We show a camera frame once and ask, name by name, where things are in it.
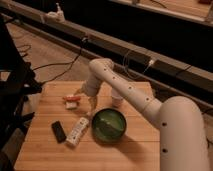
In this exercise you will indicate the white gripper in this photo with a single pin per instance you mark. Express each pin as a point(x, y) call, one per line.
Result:
point(91, 88)

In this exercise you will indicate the white squeeze bottle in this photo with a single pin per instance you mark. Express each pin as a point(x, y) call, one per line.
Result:
point(73, 138)

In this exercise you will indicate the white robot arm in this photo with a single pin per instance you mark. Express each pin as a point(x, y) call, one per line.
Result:
point(183, 144)

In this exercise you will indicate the black tripod stand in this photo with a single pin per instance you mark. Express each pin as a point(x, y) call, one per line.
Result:
point(20, 82)

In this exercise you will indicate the orange carrot toy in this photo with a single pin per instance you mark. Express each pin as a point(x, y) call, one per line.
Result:
point(71, 98)

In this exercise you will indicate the white small block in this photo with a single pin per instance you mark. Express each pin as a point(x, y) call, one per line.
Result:
point(71, 105)

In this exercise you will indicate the green bowl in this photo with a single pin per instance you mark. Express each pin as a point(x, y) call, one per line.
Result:
point(108, 125)

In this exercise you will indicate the black phone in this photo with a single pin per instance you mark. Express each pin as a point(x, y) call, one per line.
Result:
point(58, 132)

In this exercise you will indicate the white object on rail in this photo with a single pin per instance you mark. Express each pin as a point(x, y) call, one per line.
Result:
point(58, 15)

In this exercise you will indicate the grey metal rail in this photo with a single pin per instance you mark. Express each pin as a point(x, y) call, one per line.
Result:
point(173, 53)

